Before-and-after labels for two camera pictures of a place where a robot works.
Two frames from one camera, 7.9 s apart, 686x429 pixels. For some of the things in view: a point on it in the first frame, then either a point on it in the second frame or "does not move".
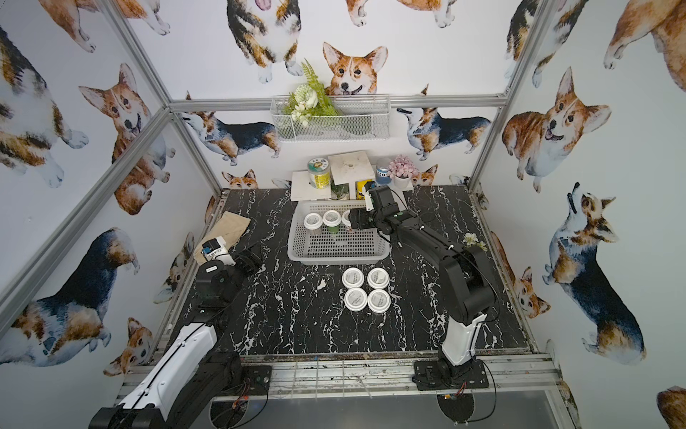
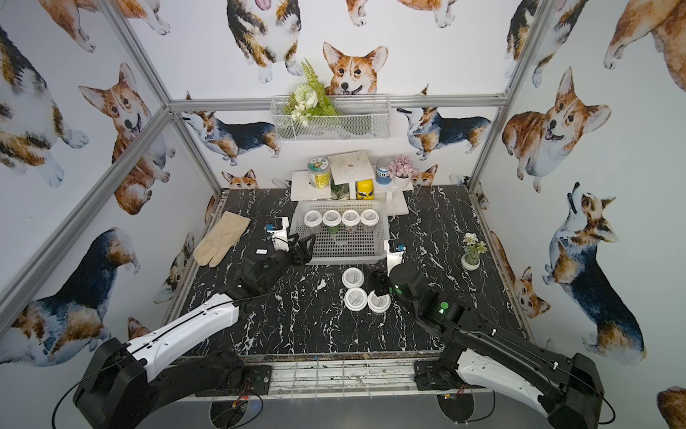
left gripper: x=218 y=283 to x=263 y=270
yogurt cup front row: x=355 y=299 does not move
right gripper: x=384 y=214 to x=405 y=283
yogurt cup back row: x=346 y=220 does not move
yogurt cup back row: x=353 y=277 does not move
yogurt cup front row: x=332 y=219 does not move
